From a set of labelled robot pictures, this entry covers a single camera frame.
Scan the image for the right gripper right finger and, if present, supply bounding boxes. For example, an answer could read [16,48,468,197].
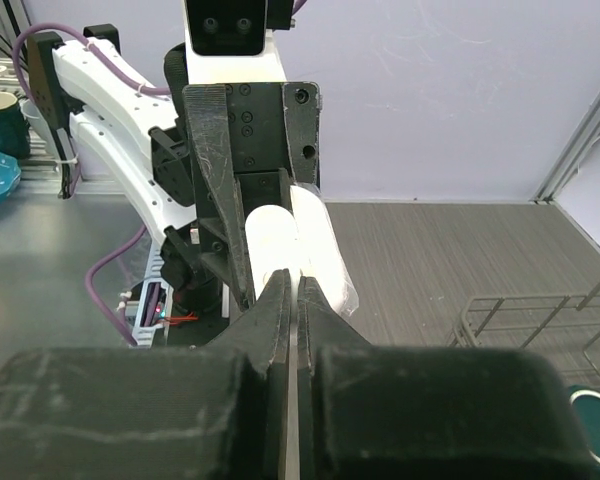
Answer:
[297,278,594,479]

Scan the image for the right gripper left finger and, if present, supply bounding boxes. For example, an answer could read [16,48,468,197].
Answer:
[0,270,291,479]

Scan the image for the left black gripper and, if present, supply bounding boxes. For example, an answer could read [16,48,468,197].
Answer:
[183,82,321,308]

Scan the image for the white oval earbud case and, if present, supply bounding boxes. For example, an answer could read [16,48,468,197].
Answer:
[245,183,359,317]

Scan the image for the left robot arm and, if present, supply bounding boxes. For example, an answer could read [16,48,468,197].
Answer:
[21,23,320,314]

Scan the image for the dark teal cup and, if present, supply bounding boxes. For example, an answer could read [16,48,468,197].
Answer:
[0,92,31,159]

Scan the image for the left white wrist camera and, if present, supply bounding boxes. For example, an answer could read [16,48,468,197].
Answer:
[183,0,295,85]

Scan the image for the grey wire dish rack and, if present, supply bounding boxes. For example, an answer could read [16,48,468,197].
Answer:
[447,280,600,391]

